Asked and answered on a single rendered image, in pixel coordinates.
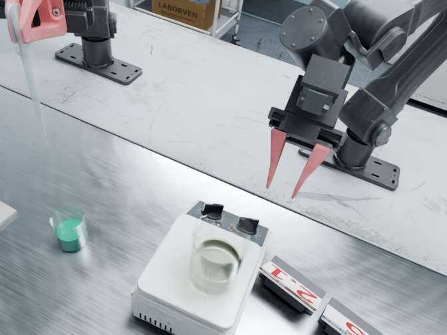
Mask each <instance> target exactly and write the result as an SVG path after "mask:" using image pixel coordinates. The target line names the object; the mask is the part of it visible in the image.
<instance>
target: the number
mask: <svg viewBox="0 0 447 335"><path fill-rule="evenodd" d="M325 316H326V317H327V318H328V319H329V320H331V321H332V322H334V323H335V324H336V325H337V326H339V327H340V328H342V329H343V330H344V331H345V332H347V333H348V334H350V335H367V334H365V333H364V332H363V331H362V330H360V329H359V328H357V327H356V326H355V325H354V324H352V323H351V322H349V321H348V320H347V319H346V318H344V317H343V316H341V315H340V314H339V313H338V312H336V311H335V310H333V309H332V308H331V307H329V308H328V311H327V313H326V315H325Z"/></svg>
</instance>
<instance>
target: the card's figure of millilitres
mask: <svg viewBox="0 0 447 335"><path fill-rule="evenodd" d="M263 269H265V270H266V271H267V272H268V273H270V274H271V275H273V276H274V277H275V278H276V279H277V280H279V281H280V282H282V283H283V284H284V285H285V286H287V287H288V288H290V289H291V290H292V291H293V292H295V293H296V294H298V295H299V296H300V297H301V298H302V299H304V300H305V301H307V302H308V303H309V304H310V305H311V306H313V307H314V308H315V307H316V305H317V303H318V301H319V300H320V298H318V297H317V296H315V295H314V294H313V293H312V292H310V291H309V290H307V289H306V288H305V287H304V286H302V285H301V284H299V283H298V282H297V281H296V280H294V279H293V278H291V277H290V276H289V275H287V274H286V273H284V272H283V271H282V270H281V269H279V268H278V267H276V266H275V265H274V264H273V263H269V264H268V265H266V266H265V267H263Z"/></svg>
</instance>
